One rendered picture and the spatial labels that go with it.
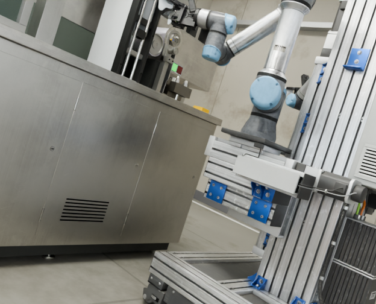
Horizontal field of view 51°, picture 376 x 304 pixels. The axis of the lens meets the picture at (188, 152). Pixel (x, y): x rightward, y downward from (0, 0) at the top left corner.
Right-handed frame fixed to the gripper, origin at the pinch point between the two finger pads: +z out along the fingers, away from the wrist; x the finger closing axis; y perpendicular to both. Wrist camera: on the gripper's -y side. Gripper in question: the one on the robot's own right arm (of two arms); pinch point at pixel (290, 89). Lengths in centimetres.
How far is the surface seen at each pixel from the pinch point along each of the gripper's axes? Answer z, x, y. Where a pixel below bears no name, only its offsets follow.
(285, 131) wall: 168, 117, 24
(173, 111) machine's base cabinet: -23, -84, 29
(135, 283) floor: -50, -95, 112
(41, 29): -28, -153, 4
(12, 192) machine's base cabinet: -61, -154, 71
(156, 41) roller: -2, -94, -8
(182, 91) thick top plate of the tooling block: 10, -69, 15
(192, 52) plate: 61, -50, -18
